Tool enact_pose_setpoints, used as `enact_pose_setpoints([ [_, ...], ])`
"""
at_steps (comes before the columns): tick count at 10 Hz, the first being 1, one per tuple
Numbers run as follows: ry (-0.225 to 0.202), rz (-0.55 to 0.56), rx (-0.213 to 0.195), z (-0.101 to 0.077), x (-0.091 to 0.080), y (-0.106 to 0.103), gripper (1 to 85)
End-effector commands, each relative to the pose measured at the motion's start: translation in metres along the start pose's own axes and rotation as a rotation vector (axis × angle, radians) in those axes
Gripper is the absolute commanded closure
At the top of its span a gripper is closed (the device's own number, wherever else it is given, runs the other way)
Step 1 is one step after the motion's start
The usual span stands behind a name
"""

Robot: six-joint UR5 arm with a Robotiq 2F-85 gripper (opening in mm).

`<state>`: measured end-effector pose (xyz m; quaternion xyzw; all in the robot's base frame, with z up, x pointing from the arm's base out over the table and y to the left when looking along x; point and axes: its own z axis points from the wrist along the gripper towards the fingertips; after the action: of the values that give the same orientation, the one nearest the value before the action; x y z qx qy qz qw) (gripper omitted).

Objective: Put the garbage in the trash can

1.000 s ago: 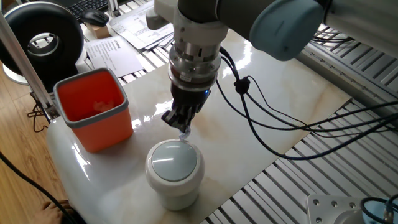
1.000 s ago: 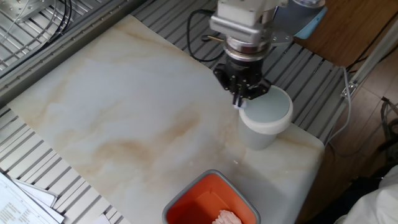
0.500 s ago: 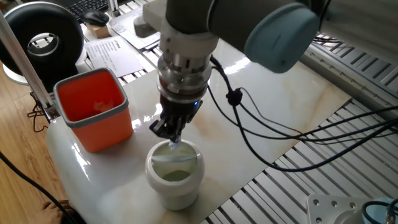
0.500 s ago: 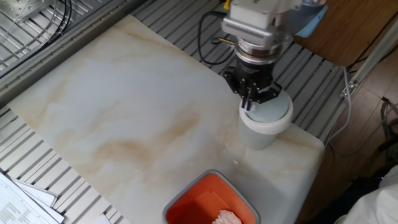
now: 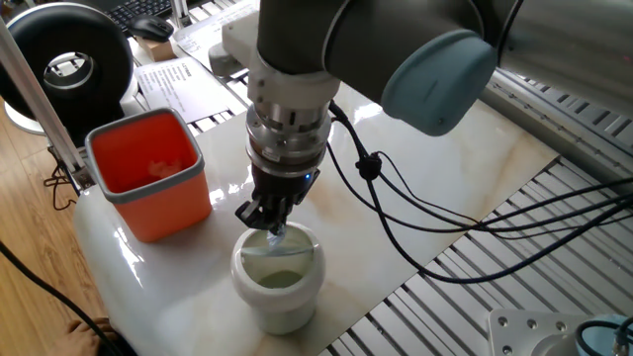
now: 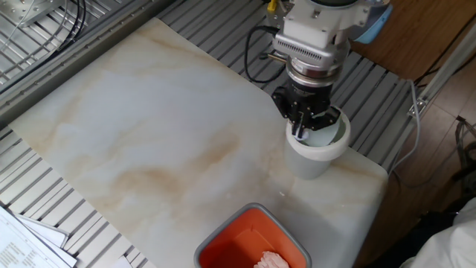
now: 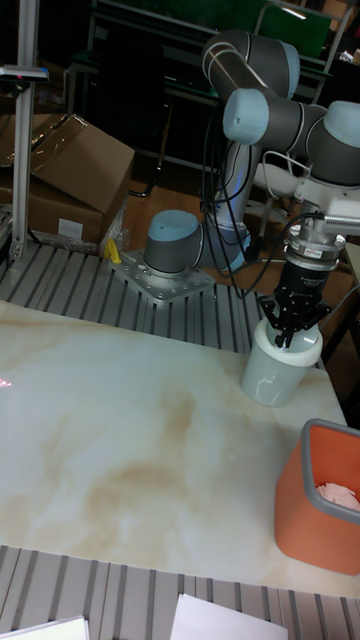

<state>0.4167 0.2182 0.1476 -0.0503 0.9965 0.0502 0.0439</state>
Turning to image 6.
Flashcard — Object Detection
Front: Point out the single printed paper sheet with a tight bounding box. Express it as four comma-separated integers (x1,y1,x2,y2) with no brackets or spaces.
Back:
109,255,134,268

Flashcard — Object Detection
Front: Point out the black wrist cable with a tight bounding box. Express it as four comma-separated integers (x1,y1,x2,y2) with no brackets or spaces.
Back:
243,25,288,84

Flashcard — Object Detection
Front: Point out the printed paper stack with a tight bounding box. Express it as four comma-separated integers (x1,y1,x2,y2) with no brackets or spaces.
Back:
0,205,78,268

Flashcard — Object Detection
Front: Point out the glossy marble pattern slab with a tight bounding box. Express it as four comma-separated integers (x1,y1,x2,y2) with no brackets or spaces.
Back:
7,17,389,268

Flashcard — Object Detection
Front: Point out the white round lidded container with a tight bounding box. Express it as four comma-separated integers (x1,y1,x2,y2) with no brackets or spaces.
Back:
283,105,352,181

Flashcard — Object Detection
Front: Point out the light grey cable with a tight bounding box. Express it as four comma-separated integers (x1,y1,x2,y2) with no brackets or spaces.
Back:
387,79,422,176

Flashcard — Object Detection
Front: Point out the white cloth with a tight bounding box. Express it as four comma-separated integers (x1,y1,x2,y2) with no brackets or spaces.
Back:
399,197,476,268

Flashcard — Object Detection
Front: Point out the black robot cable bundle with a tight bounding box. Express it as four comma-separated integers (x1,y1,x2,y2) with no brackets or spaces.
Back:
51,0,88,53

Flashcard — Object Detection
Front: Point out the orange bin with grey rim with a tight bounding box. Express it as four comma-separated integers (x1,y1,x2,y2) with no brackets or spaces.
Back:
193,202,312,268

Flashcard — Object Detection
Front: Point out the aluminium profile bar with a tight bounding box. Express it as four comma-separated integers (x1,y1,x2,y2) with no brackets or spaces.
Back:
406,22,476,119

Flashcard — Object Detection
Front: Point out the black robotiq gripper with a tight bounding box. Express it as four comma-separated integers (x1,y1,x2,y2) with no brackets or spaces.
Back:
271,80,341,138

